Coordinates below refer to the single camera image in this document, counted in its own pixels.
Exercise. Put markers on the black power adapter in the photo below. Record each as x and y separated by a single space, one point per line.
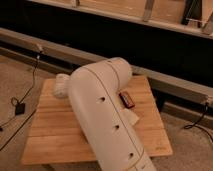
20 109

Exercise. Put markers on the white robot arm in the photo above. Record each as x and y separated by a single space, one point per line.
93 93

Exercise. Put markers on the wooden table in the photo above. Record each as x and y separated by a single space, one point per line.
55 135

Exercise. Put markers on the dark red chip bag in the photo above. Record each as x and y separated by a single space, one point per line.
126 99

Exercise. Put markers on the white sponge block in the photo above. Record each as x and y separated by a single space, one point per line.
130 116

